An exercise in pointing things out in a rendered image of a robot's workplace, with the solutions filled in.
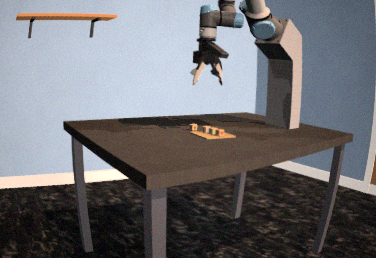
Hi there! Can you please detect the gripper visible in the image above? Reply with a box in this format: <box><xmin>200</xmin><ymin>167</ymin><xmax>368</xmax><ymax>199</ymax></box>
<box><xmin>190</xmin><ymin>37</ymin><xmax>222</xmax><ymax>86</ymax></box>

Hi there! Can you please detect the orange square mat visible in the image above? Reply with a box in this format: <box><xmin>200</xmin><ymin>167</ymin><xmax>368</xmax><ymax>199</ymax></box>
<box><xmin>190</xmin><ymin>131</ymin><xmax>236</xmax><ymax>139</ymax></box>

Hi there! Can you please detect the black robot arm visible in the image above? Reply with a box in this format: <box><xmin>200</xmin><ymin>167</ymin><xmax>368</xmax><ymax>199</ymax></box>
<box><xmin>199</xmin><ymin>0</ymin><xmax>284</xmax><ymax>59</ymax></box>

